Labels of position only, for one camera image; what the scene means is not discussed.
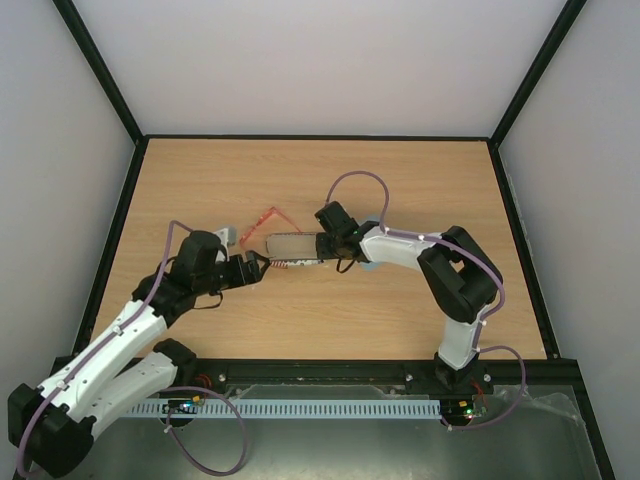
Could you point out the red sunglasses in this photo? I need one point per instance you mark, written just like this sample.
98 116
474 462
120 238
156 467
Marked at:
272 220

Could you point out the flag pattern glasses case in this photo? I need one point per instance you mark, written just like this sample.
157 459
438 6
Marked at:
292 249

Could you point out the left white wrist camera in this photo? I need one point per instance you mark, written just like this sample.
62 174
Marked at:
227 236

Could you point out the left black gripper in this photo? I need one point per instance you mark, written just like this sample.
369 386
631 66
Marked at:
254 276

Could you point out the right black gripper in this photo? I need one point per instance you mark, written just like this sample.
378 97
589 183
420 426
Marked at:
323 246

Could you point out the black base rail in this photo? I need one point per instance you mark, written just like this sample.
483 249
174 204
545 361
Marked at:
413 377

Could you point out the light blue slotted cable duct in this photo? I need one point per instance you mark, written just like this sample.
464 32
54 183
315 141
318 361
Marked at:
290 409

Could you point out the light blue cleaning cloth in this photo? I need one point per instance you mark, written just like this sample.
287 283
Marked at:
368 229

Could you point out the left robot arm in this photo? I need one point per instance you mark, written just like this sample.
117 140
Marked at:
55 424

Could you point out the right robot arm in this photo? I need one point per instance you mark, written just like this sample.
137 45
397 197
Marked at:
465 284

